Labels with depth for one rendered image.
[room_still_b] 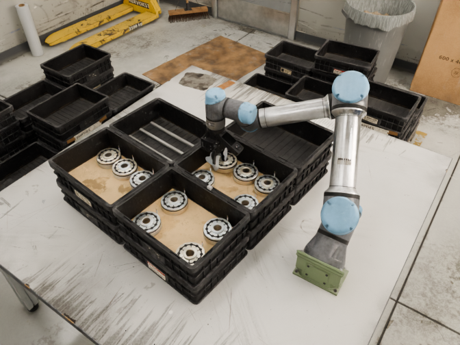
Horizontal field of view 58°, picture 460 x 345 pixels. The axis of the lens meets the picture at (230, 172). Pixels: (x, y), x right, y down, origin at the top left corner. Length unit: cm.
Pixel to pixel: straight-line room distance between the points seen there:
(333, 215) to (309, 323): 39
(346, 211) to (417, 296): 128
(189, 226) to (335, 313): 59
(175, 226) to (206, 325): 36
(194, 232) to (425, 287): 149
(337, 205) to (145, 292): 74
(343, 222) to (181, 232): 58
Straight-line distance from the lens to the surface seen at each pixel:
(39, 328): 246
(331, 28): 455
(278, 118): 161
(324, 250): 149
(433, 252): 278
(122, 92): 318
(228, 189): 168
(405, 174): 210
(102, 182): 179
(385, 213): 188
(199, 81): 258
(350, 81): 145
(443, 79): 409
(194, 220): 158
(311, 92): 314
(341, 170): 140
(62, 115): 286
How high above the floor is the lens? 203
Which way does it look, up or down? 43 degrees down
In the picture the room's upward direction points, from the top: straight up
